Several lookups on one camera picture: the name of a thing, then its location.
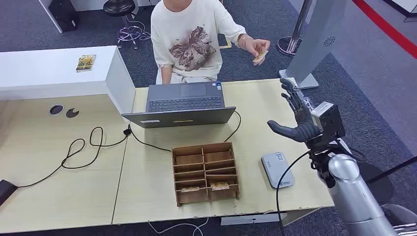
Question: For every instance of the person's left hand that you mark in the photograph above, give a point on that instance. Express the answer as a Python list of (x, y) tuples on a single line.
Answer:
[(257, 47)]

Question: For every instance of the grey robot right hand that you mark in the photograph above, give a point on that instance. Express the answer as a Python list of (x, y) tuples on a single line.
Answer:
[(304, 130)]

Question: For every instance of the yellow printed ID card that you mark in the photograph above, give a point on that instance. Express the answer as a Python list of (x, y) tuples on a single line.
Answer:
[(260, 57)]

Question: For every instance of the yellow room key card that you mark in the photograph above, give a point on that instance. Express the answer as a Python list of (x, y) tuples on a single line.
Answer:
[(190, 189), (220, 186)]

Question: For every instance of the person's right forearm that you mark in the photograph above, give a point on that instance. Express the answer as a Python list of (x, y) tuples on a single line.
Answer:
[(166, 75)]

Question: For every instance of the person's left forearm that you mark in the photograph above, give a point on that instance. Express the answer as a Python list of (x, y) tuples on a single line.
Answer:
[(243, 39)]

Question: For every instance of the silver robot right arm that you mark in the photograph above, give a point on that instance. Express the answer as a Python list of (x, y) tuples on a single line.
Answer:
[(351, 192)]

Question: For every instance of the grey card reader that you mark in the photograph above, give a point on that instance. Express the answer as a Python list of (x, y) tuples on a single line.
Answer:
[(277, 169)]

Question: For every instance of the person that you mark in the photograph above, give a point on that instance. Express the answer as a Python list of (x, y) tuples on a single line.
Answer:
[(189, 32)]

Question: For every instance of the wooden card organizer box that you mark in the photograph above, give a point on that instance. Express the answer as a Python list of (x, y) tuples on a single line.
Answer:
[(192, 159)]

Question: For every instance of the grey kiosk stand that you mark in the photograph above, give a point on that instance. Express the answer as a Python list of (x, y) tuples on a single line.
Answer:
[(319, 39)]

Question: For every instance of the grey laptop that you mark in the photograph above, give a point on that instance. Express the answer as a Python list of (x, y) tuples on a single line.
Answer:
[(182, 94)]

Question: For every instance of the black stanchion with round base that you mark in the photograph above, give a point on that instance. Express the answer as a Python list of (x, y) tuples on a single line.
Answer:
[(381, 189)]

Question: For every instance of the chrome stanchion base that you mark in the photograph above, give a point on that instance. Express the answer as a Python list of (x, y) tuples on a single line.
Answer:
[(404, 215)]

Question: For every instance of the black round stool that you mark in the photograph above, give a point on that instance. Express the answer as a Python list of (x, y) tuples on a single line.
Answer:
[(119, 6)]

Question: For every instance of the white furniture corner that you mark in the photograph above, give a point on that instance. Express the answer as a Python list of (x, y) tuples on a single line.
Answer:
[(407, 5)]

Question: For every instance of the black computer tower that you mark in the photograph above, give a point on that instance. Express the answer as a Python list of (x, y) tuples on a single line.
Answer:
[(63, 14)]

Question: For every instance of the black grommet cover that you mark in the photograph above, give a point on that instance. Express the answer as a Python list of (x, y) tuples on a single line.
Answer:
[(71, 113)]

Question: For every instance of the white desk panel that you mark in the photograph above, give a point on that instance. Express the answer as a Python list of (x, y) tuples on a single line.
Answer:
[(50, 16)]

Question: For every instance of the white counter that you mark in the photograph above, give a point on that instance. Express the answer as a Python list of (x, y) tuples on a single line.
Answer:
[(39, 68)]

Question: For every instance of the black power adapter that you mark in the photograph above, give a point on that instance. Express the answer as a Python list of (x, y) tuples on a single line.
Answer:
[(6, 192)]

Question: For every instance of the chrome stanchion post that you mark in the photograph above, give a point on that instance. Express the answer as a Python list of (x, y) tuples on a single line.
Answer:
[(301, 19)]

